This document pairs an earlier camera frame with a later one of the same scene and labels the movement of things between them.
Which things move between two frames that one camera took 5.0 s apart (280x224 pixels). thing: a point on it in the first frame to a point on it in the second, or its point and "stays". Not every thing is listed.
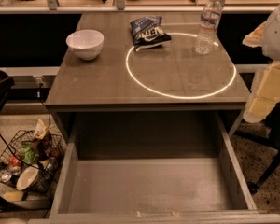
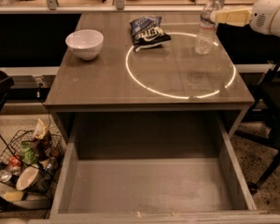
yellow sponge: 14,196 stays
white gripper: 277,35 to 261,17
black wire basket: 31,161 stays
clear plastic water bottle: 208,26 stays
